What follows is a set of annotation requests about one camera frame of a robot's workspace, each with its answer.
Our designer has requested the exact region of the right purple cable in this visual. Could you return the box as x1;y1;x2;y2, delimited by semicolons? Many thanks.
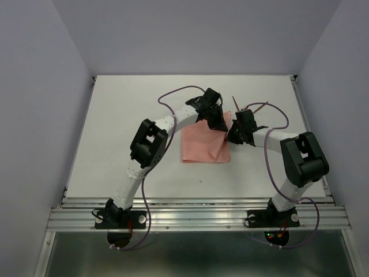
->
244;102;320;249

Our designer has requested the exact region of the purple cable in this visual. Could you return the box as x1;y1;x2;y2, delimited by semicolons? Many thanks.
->
244;102;320;249
111;85;208;251

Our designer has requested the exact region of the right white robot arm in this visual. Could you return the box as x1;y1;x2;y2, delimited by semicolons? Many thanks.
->
227;109;329;228

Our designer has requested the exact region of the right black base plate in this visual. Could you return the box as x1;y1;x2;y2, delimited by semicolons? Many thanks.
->
244;208;300;230

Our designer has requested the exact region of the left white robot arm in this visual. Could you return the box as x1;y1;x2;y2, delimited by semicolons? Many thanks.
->
92;88;228;230

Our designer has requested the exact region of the brown wooden knife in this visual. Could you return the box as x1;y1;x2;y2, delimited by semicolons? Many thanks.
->
232;96;240;111

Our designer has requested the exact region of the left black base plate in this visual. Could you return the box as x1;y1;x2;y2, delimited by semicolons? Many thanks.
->
92;209;147;230

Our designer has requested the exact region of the aluminium rail frame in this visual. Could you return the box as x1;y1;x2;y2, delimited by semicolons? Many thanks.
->
35;75;359;276

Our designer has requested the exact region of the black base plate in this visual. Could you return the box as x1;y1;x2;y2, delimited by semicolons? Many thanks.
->
92;209;147;230
244;208;300;230

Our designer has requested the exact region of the pink cloth napkin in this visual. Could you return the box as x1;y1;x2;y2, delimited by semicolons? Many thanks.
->
181;120;231;163

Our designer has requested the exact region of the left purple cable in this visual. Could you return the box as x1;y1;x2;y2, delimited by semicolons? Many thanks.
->
111;85;208;251

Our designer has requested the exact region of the brown wooden fork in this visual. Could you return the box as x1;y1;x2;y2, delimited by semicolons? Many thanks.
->
254;102;269;113

